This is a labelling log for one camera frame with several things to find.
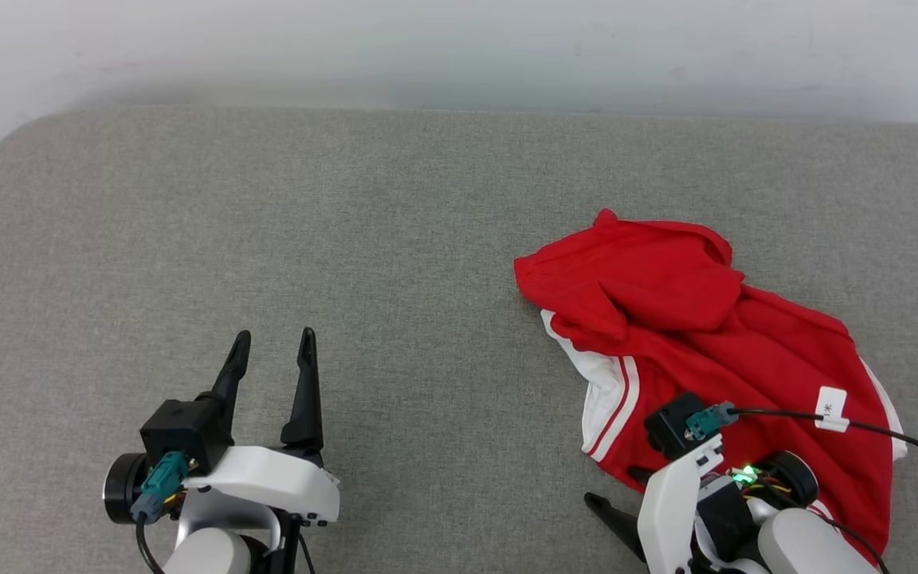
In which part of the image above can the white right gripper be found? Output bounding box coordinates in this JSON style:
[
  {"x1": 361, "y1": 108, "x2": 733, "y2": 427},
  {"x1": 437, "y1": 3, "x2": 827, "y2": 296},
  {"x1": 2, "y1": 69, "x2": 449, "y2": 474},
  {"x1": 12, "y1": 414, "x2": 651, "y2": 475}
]
[{"x1": 583, "y1": 434, "x2": 820, "y2": 574}]

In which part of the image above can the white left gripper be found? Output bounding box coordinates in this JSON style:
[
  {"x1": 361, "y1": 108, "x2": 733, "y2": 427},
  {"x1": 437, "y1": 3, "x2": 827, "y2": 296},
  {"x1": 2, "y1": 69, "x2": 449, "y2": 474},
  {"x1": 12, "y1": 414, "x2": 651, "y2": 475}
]
[{"x1": 103, "y1": 327, "x2": 342, "y2": 529}]

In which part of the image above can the red and white jersey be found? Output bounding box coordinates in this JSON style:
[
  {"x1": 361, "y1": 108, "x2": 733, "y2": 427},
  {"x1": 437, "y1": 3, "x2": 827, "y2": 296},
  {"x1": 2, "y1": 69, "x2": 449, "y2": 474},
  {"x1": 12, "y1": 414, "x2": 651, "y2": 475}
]
[{"x1": 513, "y1": 208, "x2": 909, "y2": 568}]

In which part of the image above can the white tag with star mark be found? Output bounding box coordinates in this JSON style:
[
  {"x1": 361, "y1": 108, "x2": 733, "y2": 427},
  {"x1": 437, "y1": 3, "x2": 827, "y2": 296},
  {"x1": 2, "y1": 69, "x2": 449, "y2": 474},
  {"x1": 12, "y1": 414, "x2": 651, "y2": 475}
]
[{"x1": 814, "y1": 386, "x2": 850, "y2": 434}]

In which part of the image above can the teal right camera connector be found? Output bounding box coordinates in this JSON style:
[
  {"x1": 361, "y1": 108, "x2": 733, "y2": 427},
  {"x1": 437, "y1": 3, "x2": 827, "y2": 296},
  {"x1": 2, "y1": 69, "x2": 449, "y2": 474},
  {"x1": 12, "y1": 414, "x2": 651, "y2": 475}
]
[{"x1": 685, "y1": 401, "x2": 740, "y2": 441}]

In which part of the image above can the teal camera connector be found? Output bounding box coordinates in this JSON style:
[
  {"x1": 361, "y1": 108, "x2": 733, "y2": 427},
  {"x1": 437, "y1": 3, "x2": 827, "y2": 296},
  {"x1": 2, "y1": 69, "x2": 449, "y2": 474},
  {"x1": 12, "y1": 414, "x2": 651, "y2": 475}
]
[
  {"x1": 130, "y1": 450, "x2": 190, "y2": 525},
  {"x1": 685, "y1": 401, "x2": 740, "y2": 441}
]

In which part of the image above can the teal left camera connector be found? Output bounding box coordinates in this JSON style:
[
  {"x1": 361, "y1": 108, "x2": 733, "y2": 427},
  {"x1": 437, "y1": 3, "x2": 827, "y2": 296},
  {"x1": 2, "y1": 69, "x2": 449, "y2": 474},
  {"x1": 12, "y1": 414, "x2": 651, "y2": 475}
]
[{"x1": 130, "y1": 450, "x2": 190, "y2": 525}]

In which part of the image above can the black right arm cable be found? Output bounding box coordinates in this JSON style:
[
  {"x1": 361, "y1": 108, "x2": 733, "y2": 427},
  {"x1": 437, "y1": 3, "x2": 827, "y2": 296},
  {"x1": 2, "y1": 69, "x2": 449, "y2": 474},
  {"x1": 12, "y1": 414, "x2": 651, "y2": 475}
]
[{"x1": 726, "y1": 407, "x2": 918, "y2": 481}]

